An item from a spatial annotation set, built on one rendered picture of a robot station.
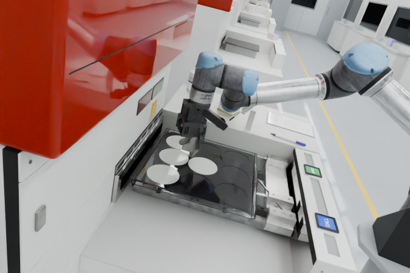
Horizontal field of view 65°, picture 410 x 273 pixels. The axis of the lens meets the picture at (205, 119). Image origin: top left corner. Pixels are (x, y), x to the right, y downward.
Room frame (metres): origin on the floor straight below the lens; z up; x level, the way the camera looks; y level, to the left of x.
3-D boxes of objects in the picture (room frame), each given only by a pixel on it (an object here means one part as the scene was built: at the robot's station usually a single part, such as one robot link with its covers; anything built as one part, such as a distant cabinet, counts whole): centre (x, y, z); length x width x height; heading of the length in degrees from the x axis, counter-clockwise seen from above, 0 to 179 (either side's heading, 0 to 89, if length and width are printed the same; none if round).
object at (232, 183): (0.92, -0.03, 0.90); 0.34 x 0.34 x 0.01; 86
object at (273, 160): (1.09, -0.31, 0.89); 0.08 x 0.03 x 0.03; 86
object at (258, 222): (0.80, -0.08, 0.84); 0.50 x 0.02 x 0.03; 86
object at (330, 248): (0.83, -0.39, 0.89); 0.55 x 0.09 x 0.14; 176
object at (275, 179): (0.92, -0.30, 0.87); 0.36 x 0.08 x 0.03; 176
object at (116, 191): (0.92, 0.18, 0.89); 0.44 x 0.02 x 0.10; 176
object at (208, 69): (0.95, 0.03, 1.21); 0.09 x 0.08 x 0.11; 89
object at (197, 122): (0.95, 0.04, 1.05); 0.09 x 0.08 x 0.12; 116
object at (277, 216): (0.77, -0.29, 0.89); 0.08 x 0.03 x 0.03; 86
